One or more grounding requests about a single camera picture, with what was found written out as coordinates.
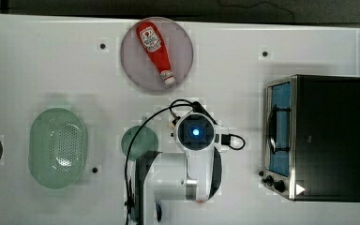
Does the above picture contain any red plush ketchup bottle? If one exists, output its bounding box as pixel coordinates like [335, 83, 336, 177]
[136, 20, 175, 85]

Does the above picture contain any grey round plate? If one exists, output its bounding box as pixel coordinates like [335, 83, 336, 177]
[120, 17, 194, 92]

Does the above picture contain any green oval strainer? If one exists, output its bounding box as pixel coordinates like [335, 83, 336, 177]
[28, 108, 87, 189]

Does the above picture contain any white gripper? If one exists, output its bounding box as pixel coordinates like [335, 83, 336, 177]
[173, 112, 229, 151]

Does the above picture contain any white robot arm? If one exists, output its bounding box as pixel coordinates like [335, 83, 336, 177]
[143, 112, 229, 203]

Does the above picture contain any black camera module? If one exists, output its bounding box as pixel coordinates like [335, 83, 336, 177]
[177, 113, 215, 151]

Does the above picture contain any silver toaster oven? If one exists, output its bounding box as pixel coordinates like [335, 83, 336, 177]
[260, 74, 360, 203]

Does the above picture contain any small green round plate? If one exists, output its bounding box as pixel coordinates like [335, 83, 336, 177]
[121, 126, 158, 161]

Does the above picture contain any black cable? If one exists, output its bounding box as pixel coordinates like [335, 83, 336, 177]
[124, 98, 201, 225]

